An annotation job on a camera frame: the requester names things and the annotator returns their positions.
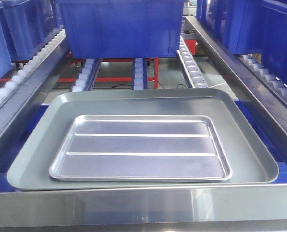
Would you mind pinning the blue bin centre shelf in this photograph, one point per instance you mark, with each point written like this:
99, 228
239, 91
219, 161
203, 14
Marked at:
122, 28

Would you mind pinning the middle white roller track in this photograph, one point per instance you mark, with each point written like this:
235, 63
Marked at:
139, 75

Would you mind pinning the far left roller track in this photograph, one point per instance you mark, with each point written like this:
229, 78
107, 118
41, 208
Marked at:
28, 69

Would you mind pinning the far right roller track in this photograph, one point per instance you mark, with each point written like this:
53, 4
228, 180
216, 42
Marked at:
274, 83

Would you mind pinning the left white roller track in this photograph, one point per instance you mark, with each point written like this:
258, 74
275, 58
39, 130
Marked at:
88, 75

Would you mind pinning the red metal floor frame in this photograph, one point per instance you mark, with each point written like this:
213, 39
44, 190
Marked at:
153, 79

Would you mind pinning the silver ribbed metal tray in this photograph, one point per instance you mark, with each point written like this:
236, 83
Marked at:
166, 148

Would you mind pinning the right white roller track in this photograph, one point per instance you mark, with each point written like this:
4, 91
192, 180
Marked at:
190, 69

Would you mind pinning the large grey plastic tray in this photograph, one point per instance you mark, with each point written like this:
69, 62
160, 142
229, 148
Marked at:
248, 157

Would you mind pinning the blue bin shelf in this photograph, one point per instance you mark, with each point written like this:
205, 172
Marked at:
249, 26
122, 28
25, 27

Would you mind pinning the blue bin left shelf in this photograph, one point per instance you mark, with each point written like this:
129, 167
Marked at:
25, 27

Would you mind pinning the blue bin right shelf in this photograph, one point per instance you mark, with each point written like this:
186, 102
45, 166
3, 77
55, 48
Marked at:
249, 26

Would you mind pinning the right steel divider rail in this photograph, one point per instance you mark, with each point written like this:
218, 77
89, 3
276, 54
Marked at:
269, 109

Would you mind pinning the white roller track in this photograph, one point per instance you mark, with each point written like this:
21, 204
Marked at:
88, 75
190, 69
139, 75

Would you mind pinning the steel front shelf bar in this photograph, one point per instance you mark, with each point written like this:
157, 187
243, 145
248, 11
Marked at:
245, 208

